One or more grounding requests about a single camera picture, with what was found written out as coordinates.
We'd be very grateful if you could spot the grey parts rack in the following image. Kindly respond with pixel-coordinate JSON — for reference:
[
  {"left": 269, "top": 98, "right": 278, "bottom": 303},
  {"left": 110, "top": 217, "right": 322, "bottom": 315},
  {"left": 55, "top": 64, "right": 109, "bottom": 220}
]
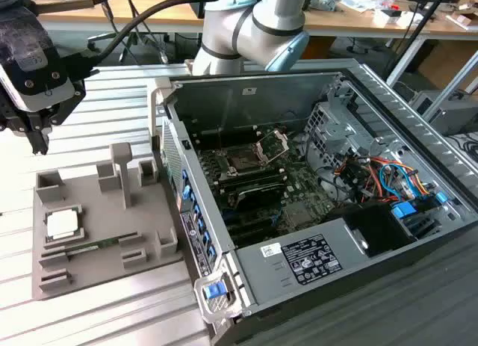
[{"left": 31, "top": 142, "right": 184, "bottom": 300}]

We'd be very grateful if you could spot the black optical drive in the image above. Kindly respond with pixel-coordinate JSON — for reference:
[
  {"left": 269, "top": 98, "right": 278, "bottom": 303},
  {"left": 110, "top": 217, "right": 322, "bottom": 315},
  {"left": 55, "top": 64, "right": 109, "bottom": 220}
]
[{"left": 302, "top": 0, "right": 337, "bottom": 13}]

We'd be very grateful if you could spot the grey desktop computer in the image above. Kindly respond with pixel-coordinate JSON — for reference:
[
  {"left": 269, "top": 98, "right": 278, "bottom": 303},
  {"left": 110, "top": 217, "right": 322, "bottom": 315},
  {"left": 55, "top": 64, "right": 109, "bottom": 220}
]
[{"left": 409, "top": 90, "right": 478, "bottom": 136}]

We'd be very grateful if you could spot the long wooden desk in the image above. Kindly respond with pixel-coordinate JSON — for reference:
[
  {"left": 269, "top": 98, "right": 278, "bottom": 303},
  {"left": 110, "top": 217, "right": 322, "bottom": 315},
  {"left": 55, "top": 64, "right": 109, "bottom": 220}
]
[{"left": 28, "top": 0, "right": 478, "bottom": 43}]

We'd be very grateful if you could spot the blue drive carrier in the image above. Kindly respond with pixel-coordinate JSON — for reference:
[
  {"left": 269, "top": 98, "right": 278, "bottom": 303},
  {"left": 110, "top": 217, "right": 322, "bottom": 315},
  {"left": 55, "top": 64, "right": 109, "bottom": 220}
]
[{"left": 391, "top": 202, "right": 418, "bottom": 220}]

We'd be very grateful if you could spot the open grey PC case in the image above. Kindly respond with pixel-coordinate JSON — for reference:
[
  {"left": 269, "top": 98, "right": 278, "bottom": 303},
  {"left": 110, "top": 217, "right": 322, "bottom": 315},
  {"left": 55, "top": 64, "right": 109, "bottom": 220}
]
[{"left": 146, "top": 58, "right": 478, "bottom": 346}]

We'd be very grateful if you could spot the office chair base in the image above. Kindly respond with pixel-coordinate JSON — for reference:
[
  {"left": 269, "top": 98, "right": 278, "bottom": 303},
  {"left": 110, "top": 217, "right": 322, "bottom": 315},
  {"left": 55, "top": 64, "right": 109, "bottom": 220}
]
[{"left": 87, "top": 31, "right": 150, "bottom": 65}]

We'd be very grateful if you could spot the blue case latch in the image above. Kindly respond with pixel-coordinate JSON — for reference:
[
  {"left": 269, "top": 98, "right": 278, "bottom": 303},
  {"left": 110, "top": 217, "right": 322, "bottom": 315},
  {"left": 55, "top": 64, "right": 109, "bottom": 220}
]
[{"left": 203, "top": 282, "right": 229, "bottom": 298}]

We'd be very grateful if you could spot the coloured power wire bundle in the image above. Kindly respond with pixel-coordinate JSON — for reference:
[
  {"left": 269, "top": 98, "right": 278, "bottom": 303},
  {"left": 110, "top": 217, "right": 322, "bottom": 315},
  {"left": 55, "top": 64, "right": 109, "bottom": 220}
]
[{"left": 334, "top": 155, "right": 438, "bottom": 205}]

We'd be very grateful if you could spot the black plastic fan shroud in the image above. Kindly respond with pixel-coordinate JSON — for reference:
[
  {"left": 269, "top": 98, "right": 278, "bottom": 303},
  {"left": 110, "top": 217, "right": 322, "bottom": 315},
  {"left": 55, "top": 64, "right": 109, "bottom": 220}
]
[{"left": 320, "top": 203, "right": 418, "bottom": 258}]

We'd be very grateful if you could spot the black graphics card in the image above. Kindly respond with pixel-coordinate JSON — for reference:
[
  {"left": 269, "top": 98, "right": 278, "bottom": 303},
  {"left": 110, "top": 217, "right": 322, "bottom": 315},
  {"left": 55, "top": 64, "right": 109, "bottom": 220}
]
[{"left": 229, "top": 183, "right": 288, "bottom": 213}]

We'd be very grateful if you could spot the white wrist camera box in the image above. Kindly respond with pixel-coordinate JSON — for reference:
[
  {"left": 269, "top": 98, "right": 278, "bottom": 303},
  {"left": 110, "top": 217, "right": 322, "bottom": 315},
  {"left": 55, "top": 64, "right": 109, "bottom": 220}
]
[{"left": 7, "top": 54, "right": 76, "bottom": 114}]

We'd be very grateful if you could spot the silver drive cage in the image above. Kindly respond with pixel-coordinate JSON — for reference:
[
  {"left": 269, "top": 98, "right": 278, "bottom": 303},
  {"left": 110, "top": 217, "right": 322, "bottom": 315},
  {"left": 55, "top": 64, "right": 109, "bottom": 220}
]
[{"left": 304, "top": 99, "right": 374, "bottom": 167}]

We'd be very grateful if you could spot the grey power supply unit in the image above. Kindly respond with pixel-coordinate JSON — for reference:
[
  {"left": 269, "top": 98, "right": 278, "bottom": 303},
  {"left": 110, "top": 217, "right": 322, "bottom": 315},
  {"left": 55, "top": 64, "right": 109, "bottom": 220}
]
[{"left": 235, "top": 217, "right": 371, "bottom": 306}]

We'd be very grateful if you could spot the silver CPU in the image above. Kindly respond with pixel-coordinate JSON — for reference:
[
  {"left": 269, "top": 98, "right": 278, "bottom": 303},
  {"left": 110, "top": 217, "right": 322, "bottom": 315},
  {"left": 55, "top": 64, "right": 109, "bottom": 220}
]
[{"left": 44, "top": 210, "right": 83, "bottom": 242}]

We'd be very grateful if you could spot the thick black cable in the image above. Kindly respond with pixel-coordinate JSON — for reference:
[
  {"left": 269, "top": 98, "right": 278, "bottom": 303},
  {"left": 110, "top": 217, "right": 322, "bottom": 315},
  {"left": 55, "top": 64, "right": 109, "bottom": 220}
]
[{"left": 61, "top": 0, "right": 264, "bottom": 81}]

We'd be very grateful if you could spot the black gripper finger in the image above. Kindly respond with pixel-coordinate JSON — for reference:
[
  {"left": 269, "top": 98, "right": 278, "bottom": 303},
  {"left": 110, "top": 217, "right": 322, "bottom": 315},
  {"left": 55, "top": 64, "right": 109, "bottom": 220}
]
[{"left": 25, "top": 127, "right": 52, "bottom": 156}]

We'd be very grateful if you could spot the silver chipset heat sink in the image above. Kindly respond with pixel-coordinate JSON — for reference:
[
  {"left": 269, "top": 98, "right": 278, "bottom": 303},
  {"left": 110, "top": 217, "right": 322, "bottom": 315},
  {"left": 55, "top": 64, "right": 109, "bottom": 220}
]
[{"left": 282, "top": 203, "right": 313, "bottom": 228}]

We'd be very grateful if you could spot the CPU socket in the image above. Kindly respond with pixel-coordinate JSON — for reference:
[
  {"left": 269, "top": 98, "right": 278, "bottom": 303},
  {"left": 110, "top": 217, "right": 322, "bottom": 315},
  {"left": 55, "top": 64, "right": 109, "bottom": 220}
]
[{"left": 223, "top": 147, "right": 263, "bottom": 176}]

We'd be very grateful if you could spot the black RAM slot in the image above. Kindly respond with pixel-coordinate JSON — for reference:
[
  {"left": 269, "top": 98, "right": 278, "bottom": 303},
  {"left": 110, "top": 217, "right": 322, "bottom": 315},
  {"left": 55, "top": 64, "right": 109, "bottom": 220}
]
[
  {"left": 220, "top": 172, "right": 285, "bottom": 192},
  {"left": 217, "top": 165, "right": 282, "bottom": 182}
]

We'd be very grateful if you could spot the white metal table frame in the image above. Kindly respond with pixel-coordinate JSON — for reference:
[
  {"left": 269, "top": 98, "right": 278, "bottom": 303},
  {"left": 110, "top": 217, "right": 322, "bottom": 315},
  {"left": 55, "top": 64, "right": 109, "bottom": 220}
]
[{"left": 385, "top": 34, "right": 478, "bottom": 123}]

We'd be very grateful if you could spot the brown cardboard box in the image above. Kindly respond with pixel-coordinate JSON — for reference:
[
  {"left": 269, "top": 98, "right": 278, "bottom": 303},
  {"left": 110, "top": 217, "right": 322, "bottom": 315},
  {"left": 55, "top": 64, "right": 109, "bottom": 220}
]
[{"left": 418, "top": 39, "right": 478, "bottom": 93}]

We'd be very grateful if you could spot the metal socket cover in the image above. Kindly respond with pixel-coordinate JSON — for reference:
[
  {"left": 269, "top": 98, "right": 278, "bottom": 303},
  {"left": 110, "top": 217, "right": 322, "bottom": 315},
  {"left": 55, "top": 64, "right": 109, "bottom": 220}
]
[{"left": 255, "top": 129, "right": 291, "bottom": 166}]

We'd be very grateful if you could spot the green motherboard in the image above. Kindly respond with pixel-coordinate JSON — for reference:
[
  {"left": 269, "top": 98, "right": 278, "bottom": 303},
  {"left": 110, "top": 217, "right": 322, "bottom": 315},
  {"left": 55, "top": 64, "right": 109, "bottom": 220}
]
[{"left": 193, "top": 136, "right": 337, "bottom": 250}]

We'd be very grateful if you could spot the green RAM stick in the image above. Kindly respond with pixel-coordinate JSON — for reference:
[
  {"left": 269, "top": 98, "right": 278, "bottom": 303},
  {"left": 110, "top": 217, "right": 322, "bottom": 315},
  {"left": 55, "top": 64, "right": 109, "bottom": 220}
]
[{"left": 63, "top": 238, "right": 122, "bottom": 256}]

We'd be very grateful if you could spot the black expansion slot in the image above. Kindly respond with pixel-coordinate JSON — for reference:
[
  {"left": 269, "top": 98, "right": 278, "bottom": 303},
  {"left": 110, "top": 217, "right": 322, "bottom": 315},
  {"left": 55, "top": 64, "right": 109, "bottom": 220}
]
[
  {"left": 223, "top": 215, "right": 276, "bottom": 233},
  {"left": 229, "top": 226, "right": 280, "bottom": 247}
]

